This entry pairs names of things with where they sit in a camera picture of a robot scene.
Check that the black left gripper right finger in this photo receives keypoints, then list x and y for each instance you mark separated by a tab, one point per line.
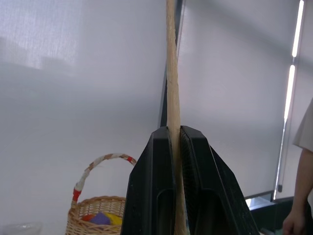
210	186

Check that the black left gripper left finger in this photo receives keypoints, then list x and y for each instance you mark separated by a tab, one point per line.
149	186

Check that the wooden chopstick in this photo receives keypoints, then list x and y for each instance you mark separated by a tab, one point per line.
174	102

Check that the yellow block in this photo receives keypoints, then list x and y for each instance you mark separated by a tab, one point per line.
116	218

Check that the purple block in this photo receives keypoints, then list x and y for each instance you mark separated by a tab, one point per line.
100	218

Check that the orange block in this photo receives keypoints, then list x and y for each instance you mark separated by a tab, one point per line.
86	217

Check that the bystander in beige shirt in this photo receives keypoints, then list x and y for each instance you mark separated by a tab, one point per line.
302	171

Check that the white roller blind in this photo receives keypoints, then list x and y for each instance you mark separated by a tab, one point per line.
232	93
80	98

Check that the clear glass bowl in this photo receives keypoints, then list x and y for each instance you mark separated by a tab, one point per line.
19	228

